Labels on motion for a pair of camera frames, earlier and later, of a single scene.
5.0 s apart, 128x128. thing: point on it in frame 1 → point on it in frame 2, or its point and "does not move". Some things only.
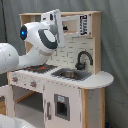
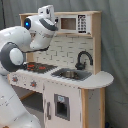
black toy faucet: (81, 66) does not move
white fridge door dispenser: (62, 105) does not move
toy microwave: (58, 19) → (76, 24)
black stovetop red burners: (41, 68) does not move
